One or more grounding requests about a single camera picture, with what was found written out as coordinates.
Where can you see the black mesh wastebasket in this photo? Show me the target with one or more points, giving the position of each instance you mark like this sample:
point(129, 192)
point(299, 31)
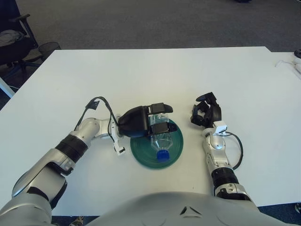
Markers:
point(49, 49)

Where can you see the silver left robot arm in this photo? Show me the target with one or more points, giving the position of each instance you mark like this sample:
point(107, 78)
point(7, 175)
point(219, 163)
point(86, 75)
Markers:
point(47, 171)

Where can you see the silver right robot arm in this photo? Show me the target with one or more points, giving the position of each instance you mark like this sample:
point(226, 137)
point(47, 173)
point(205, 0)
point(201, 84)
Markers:
point(216, 150)

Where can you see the black office chair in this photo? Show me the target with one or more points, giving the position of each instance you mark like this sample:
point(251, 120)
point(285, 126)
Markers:
point(13, 53)

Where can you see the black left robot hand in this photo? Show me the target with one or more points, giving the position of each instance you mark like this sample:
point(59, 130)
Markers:
point(132, 122)

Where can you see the clear bottle with blue cap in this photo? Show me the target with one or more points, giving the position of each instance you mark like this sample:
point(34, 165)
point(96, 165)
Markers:
point(162, 143)

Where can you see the silver robot torso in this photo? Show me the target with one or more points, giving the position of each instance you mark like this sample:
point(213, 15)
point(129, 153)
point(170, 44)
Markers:
point(176, 212)

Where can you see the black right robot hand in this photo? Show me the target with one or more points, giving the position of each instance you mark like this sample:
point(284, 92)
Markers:
point(215, 114)

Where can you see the green round plate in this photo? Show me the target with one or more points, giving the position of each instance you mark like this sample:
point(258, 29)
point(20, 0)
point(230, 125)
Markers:
point(176, 150)

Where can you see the white table leg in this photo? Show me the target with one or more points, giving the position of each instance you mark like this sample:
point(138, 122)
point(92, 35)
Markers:
point(7, 88)

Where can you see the grey cloth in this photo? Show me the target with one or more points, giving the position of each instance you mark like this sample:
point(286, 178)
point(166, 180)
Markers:
point(9, 37)

